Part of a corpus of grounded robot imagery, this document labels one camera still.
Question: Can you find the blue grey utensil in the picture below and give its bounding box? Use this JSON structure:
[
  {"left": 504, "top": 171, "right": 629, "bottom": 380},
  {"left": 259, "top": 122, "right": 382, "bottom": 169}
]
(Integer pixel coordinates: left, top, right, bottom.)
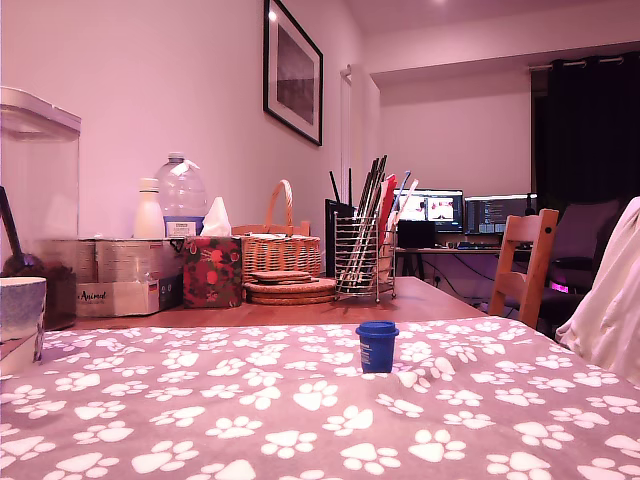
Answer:
[{"left": 394, "top": 169, "right": 412, "bottom": 211}]

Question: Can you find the small black box device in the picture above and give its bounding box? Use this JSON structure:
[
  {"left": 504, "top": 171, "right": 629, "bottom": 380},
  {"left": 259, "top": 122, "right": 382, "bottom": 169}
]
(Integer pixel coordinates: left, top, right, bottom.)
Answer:
[{"left": 397, "top": 221, "right": 437, "bottom": 250}]

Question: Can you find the metal wire utensil rack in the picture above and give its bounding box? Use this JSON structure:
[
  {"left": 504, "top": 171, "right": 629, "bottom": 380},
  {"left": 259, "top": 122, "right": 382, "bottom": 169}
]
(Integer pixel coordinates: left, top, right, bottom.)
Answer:
[{"left": 332, "top": 209, "right": 399, "bottom": 304}]

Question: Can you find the wicker basket with handle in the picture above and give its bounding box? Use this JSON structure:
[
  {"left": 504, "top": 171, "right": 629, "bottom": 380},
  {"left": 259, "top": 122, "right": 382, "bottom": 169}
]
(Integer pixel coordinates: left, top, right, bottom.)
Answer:
[{"left": 231, "top": 178, "right": 322, "bottom": 286}]

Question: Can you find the computer monitor with dark code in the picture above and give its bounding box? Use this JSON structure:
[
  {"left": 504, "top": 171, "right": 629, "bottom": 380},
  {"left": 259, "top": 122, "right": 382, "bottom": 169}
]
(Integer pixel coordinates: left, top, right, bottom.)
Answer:
[{"left": 463, "top": 193, "right": 539, "bottom": 237}]

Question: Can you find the blue and white coffee cup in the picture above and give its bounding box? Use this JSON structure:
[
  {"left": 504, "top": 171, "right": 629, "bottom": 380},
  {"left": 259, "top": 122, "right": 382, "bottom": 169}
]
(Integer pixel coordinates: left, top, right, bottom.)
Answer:
[{"left": 0, "top": 277, "right": 48, "bottom": 376}]

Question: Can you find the computer monitor with bright windows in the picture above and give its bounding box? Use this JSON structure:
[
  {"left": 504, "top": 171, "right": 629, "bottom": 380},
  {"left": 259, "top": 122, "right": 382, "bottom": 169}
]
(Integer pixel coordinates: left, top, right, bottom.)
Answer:
[{"left": 393, "top": 188, "right": 465, "bottom": 234}]

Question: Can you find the wooden desk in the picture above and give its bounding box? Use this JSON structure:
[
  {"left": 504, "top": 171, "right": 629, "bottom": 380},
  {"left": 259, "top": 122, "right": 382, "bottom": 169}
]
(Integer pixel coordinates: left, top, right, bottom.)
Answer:
[{"left": 393, "top": 244, "right": 534, "bottom": 284}]

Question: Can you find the round cork trivet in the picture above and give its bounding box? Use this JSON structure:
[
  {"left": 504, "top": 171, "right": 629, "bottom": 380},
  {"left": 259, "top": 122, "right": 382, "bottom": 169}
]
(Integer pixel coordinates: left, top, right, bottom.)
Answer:
[
  {"left": 245, "top": 292, "right": 337, "bottom": 307},
  {"left": 243, "top": 277, "right": 338, "bottom": 298}
]

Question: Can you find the square cork coaster stack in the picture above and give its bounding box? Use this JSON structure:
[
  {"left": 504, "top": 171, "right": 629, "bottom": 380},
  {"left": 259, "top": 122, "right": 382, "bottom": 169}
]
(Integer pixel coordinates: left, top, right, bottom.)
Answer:
[{"left": 249, "top": 270, "right": 314, "bottom": 286}]

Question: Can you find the shrink-wrapped can tray pack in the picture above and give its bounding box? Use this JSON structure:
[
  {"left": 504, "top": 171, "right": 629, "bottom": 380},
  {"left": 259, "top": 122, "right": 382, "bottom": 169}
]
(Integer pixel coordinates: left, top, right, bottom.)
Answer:
[{"left": 37, "top": 237, "right": 186, "bottom": 319}]

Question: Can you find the grey paw print cloth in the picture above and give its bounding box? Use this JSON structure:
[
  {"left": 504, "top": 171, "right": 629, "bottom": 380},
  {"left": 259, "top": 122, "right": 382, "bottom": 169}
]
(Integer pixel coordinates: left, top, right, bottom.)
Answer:
[{"left": 0, "top": 316, "right": 640, "bottom": 480}]

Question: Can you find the red floral tissue box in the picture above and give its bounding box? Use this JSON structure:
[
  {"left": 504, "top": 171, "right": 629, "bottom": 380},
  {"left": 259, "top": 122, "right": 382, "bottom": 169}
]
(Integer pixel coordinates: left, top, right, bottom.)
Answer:
[{"left": 182, "top": 235, "right": 245, "bottom": 309}]

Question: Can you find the dark scoop with long handle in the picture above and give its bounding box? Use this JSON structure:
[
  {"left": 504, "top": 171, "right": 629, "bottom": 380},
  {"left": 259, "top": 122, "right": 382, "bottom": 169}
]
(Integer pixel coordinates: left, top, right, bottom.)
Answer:
[{"left": 0, "top": 186, "right": 47, "bottom": 277}]

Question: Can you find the clear container with white lid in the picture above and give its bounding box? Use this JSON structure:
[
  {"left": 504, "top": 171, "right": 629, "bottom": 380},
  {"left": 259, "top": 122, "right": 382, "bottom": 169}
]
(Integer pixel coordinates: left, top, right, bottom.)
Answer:
[{"left": 0, "top": 87, "right": 83, "bottom": 332}]

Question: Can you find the curtain rod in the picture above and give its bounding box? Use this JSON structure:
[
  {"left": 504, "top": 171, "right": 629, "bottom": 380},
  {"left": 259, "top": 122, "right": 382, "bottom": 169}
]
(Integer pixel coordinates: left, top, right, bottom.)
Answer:
[{"left": 527, "top": 56, "right": 626, "bottom": 71}]

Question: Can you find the black router with antennas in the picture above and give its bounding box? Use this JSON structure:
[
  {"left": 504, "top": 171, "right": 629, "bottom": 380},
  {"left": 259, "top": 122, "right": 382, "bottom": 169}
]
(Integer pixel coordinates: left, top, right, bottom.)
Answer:
[{"left": 324, "top": 168, "right": 359, "bottom": 279}]

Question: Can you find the pale wooden chair back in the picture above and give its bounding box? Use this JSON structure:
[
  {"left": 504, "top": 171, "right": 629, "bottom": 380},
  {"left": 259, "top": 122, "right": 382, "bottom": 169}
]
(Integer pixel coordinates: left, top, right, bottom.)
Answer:
[{"left": 231, "top": 221, "right": 312, "bottom": 238}]

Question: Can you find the dark curtain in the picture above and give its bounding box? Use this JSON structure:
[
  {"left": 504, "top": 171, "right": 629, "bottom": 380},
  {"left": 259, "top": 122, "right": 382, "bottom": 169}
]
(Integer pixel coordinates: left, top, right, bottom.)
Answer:
[{"left": 530, "top": 52, "right": 640, "bottom": 214}]

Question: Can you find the blue coffee capsule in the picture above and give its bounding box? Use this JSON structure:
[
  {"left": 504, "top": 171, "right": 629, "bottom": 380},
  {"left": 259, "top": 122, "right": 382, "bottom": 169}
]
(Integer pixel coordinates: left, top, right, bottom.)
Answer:
[{"left": 355, "top": 320, "right": 401, "bottom": 375}]

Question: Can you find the white utensil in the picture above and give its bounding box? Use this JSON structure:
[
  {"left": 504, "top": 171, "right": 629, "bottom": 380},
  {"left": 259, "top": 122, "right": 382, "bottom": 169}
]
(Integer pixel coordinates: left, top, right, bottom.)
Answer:
[{"left": 384, "top": 178, "right": 422, "bottom": 242}]

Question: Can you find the black framed picture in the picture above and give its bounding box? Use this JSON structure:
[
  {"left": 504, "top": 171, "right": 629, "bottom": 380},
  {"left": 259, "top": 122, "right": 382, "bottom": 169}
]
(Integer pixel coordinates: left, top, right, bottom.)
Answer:
[{"left": 263, "top": 0, "right": 324, "bottom": 147}]

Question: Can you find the dark office chair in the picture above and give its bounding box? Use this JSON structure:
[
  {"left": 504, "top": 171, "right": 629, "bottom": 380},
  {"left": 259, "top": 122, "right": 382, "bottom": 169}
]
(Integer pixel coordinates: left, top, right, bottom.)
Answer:
[{"left": 504, "top": 199, "right": 622, "bottom": 337}]

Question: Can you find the black utensil handle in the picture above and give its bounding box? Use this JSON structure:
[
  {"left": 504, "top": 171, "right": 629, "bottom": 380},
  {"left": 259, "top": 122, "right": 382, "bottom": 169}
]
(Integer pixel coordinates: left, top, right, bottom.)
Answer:
[
  {"left": 349, "top": 154, "right": 389, "bottom": 294},
  {"left": 344, "top": 158, "right": 380, "bottom": 289}
]

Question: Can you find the red spatula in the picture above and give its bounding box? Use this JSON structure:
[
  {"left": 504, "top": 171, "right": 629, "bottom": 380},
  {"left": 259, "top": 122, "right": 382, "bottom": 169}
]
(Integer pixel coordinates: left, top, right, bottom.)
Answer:
[{"left": 378, "top": 173, "right": 400, "bottom": 246}]

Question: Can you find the white blanket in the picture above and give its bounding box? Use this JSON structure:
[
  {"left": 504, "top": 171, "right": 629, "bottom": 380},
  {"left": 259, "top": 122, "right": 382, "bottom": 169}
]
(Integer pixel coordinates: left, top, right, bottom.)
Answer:
[{"left": 555, "top": 196, "right": 640, "bottom": 389}]

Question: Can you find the white tissue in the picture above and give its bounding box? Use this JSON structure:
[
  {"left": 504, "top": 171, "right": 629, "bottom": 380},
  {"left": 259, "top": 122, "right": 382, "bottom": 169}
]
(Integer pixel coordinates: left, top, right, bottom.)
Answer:
[{"left": 199, "top": 196, "right": 233, "bottom": 238}]

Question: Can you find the white bottle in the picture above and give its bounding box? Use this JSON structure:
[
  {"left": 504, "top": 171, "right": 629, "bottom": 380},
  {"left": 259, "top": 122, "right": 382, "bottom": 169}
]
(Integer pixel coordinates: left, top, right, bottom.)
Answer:
[{"left": 132, "top": 177, "right": 166, "bottom": 240}]

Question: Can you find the large clear water bottle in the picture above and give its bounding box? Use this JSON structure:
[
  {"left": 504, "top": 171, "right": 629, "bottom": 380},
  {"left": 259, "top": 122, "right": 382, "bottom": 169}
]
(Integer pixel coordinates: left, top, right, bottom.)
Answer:
[{"left": 154, "top": 152, "right": 209, "bottom": 238}]

